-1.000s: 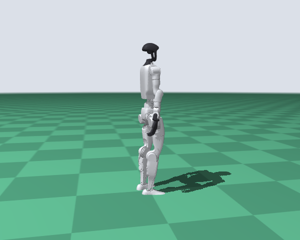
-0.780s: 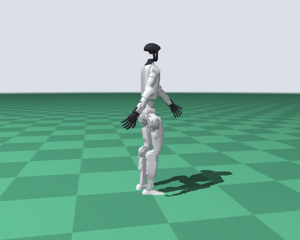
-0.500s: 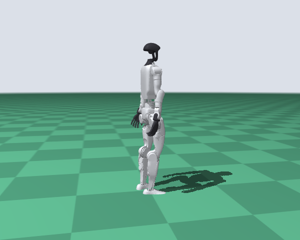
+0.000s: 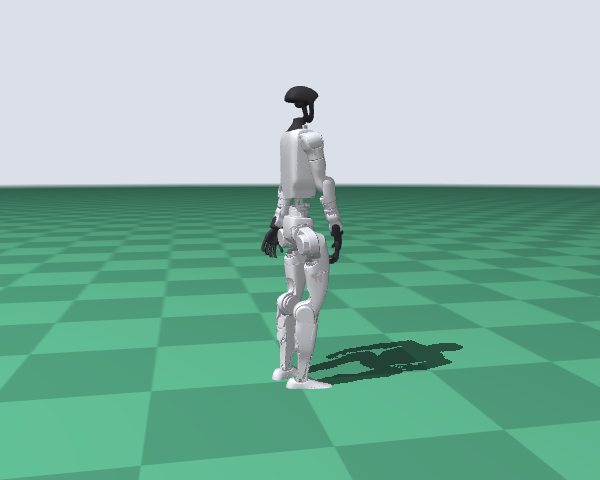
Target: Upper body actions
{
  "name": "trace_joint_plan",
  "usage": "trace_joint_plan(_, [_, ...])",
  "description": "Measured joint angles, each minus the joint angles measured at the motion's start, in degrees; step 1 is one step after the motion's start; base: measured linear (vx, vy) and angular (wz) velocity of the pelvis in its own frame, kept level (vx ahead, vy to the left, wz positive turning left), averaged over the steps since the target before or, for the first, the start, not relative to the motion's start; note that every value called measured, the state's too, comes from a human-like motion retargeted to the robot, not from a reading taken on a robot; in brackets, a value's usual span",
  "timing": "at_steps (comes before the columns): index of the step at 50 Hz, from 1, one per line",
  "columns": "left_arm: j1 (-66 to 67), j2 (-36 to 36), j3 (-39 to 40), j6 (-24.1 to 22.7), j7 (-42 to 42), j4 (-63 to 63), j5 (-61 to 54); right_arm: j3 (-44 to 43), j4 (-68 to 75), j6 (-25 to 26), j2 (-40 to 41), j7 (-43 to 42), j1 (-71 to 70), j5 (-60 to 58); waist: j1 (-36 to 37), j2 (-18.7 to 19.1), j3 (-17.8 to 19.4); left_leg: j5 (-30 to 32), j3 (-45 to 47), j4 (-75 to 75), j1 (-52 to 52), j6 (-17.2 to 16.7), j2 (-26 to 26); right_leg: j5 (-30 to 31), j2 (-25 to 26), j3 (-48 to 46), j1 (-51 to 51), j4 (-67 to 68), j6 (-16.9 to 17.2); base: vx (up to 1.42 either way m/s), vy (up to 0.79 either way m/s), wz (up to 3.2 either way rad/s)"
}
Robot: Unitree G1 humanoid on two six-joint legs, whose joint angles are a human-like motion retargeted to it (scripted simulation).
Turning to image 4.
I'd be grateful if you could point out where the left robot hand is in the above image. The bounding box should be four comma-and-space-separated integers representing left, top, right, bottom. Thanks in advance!
261, 216, 283, 258

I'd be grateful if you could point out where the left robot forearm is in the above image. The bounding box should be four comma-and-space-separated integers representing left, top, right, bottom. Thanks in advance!
274, 184, 292, 228

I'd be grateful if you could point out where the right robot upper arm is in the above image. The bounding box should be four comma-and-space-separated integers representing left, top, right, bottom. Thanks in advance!
299, 132, 335, 193

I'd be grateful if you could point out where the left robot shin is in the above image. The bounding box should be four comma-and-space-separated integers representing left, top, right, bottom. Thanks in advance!
276, 295, 296, 371

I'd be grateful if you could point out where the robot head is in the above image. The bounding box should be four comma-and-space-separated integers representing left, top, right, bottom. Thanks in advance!
284, 86, 318, 132

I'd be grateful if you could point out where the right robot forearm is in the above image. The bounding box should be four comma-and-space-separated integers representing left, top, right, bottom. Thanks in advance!
320, 177, 343, 232

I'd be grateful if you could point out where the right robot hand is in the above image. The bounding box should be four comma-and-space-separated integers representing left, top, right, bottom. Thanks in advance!
329, 224, 343, 264

